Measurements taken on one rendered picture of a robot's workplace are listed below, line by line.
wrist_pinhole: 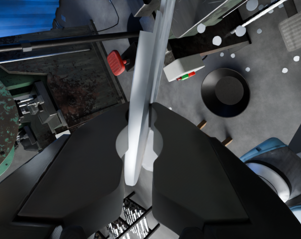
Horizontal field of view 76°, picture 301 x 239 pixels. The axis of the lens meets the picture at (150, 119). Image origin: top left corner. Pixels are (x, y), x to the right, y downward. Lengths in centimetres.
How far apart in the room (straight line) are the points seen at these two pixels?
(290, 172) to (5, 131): 145
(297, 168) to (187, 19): 42
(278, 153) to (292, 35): 54
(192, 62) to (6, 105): 122
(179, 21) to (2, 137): 131
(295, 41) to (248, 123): 53
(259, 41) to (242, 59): 11
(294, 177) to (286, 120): 69
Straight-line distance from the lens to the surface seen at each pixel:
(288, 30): 97
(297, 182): 58
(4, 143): 150
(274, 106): 121
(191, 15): 40
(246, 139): 134
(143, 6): 60
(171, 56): 64
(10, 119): 152
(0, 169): 321
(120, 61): 61
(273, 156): 55
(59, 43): 124
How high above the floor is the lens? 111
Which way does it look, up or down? 38 degrees down
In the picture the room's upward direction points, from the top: 117 degrees counter-clockwise
